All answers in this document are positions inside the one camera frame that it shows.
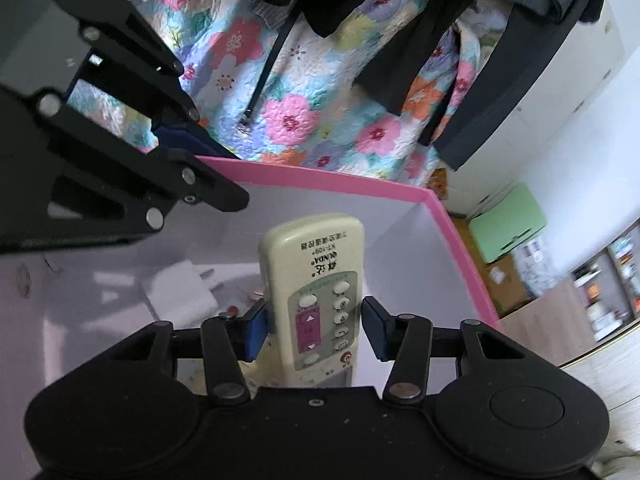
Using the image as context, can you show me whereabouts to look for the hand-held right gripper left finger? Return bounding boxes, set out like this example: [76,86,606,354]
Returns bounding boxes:
[107,299,271,408]

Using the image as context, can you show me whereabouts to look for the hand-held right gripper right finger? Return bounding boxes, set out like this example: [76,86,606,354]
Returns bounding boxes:
[361,296,543,405]

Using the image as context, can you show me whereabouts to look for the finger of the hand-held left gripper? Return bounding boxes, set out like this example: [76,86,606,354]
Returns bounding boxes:
[30,90,249,254]
[50,0,236,159]

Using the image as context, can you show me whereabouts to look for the white charger adapter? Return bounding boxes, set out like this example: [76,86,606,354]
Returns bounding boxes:
[140,260,222,328]

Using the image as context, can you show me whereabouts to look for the cream air conditioner remote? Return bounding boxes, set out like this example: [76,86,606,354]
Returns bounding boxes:
[257,214,366,391]

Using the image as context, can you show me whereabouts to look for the pink cardboard box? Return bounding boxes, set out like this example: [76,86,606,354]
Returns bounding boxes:
[0,155,501,480]

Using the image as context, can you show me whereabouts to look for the floral quilt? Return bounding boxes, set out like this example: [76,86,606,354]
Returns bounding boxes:
[65,0,481,187]

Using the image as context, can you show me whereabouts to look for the blue white cartons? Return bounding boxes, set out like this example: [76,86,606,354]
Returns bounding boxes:
[512,237,557,302]

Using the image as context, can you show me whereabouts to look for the green folding chair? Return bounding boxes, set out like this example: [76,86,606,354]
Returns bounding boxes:
[467,182,548,264]

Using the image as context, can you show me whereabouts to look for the wooden bookshelf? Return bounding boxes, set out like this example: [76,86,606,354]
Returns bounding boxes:
[500,220,640,361]

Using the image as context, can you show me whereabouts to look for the black garment with frayed cuff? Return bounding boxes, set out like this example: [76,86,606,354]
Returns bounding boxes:
[300,0,483,117]

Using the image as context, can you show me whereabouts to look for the dark grey shirt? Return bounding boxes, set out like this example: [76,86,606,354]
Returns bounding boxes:
[432,0,608,172]

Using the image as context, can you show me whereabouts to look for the white wardrobe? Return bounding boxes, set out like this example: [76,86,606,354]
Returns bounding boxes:
[450,0,640,221]

